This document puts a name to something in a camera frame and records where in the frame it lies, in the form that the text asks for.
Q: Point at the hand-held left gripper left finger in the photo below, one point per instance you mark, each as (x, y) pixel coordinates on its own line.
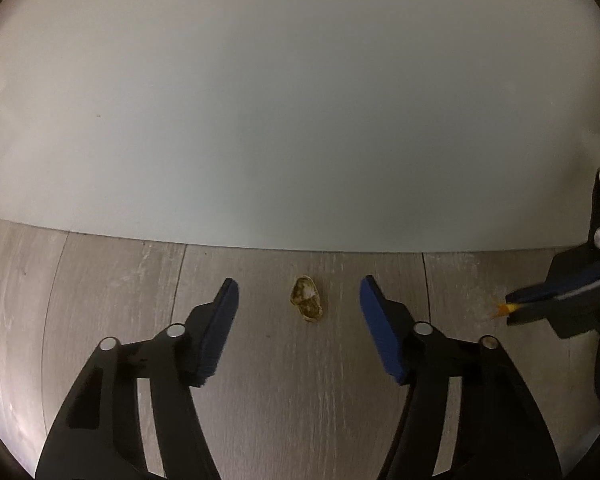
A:
(219, 325)

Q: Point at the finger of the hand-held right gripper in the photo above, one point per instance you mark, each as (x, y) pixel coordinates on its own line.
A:
(575, 317)
(575, 272)

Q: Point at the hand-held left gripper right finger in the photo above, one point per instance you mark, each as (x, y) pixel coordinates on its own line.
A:
(380, 325)

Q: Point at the small yellow wrapper piece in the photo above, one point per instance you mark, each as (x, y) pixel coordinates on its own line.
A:
(503, 308)

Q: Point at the gold wrapper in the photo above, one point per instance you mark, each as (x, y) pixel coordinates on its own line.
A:
(306, 298)

